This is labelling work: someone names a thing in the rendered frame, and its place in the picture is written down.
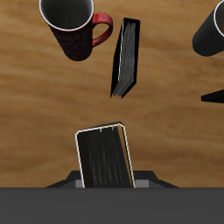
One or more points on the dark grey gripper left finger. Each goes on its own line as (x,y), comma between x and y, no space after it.
(71,180)

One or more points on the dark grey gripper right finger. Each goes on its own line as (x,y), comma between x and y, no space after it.
(145,180)

